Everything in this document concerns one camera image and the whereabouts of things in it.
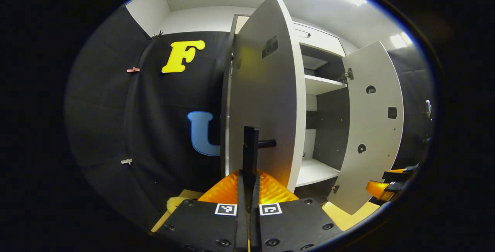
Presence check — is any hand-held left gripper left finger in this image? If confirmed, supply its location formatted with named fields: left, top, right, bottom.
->
left=155, top=169, right=248, bottom=252

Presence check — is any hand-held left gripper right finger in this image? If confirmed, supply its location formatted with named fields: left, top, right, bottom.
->
left=249, top=169, right=343, bottom=252

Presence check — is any cabinet door with headphone sticker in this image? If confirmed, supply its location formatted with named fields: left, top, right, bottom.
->
left=328, top=41, right=405, bottom=216

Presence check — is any grey double-door shoe cabinet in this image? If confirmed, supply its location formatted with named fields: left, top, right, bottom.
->
left=220, top=14, right=350, bottom=202

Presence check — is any black door handle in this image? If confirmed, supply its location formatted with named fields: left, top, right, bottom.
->
left=243, top=126, right=277, bottom=189

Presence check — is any cabinet door with camera sticker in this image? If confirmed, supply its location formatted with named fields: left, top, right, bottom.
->
left=228, top=0, right=307, bottom=194

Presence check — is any white cabinet shelf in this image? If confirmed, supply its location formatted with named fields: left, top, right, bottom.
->
left=296, top=158, right=341, bottom=187
left=305, top=75, right=347, bottom=96

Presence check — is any grey cabinet drawer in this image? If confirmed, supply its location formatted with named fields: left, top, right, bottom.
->
left=292, top=23, right=346, bottom=57

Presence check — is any yellow plush toy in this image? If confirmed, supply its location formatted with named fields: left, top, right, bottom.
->
left=167, top=196, right=190, bottom=214

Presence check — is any ceiling light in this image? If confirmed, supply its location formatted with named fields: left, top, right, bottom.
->
left=390, top=31, right=413, bottom=49

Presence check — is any black backdrop cloth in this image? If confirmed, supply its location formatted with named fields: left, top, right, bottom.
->
left=64, top=6, right=435, bottom=229

